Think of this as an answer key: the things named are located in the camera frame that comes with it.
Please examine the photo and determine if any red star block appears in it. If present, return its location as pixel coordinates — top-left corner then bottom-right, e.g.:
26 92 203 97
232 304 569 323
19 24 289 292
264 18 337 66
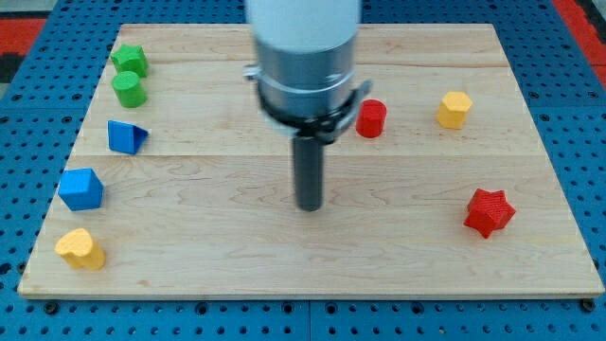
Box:
463 188 516 239

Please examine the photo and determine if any green star block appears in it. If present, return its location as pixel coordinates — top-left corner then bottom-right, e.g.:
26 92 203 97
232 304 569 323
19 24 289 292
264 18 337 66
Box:
110 44 149 78

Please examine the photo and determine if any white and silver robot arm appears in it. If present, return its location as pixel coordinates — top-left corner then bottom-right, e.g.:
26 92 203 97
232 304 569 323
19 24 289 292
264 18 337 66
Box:
244 0 371 145

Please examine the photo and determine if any blue triangular prism block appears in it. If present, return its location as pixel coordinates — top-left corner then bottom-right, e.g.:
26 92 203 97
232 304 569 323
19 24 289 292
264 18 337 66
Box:
107 120 149 155

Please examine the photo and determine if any green cylinder block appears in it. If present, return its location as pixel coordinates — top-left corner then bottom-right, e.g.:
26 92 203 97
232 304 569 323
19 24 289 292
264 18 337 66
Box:
111 71 147 108

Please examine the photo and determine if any light wooden board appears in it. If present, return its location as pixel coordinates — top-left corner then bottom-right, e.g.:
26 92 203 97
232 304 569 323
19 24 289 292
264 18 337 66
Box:
18 24 604 300

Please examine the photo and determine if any yellow hexagon block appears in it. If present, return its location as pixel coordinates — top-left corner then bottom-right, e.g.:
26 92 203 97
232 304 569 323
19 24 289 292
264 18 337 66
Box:
437 92 473 130

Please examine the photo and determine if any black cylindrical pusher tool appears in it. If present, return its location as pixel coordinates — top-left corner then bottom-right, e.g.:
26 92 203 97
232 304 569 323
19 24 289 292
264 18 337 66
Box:
292 136 324 211

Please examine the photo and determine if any yellow heart block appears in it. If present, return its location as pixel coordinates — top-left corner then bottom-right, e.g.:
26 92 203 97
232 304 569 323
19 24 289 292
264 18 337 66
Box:
54 228 106 271

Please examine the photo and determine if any red cylinder block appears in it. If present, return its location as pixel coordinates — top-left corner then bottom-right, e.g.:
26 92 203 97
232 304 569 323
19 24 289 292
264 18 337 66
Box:
356 99 387 138

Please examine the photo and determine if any blue cube block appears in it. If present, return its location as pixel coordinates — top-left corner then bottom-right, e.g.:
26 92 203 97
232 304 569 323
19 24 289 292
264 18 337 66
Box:
58 168 104 211

